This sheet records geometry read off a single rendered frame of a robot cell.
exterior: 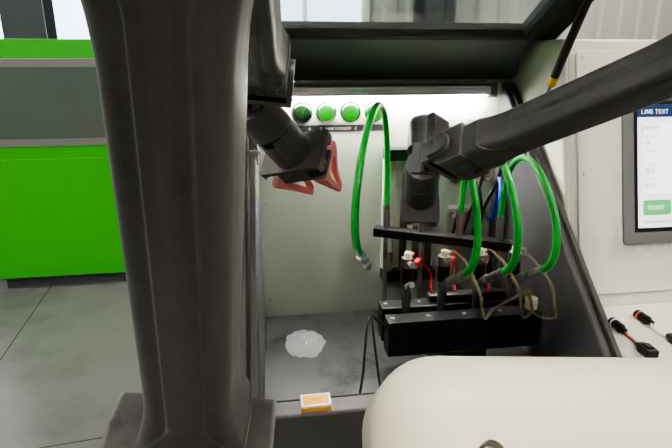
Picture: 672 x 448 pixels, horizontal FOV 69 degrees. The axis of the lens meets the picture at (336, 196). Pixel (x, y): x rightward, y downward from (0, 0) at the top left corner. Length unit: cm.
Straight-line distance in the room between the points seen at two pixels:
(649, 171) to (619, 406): 108
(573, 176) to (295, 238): 68
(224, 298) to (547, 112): 52
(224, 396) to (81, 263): 351
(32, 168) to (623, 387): 358
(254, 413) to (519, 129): 49
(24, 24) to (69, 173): 146
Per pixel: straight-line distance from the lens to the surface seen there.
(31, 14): 461
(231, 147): 18
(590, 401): 22
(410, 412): 21
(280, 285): 135
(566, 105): 66
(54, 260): 383
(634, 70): 64
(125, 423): 35
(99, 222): 363
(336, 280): 135
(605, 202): 123
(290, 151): 66
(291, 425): 89
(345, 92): 120
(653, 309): 130
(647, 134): 129
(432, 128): 82
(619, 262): 127
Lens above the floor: 151
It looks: 16 degrees down
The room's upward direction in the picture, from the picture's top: straight up
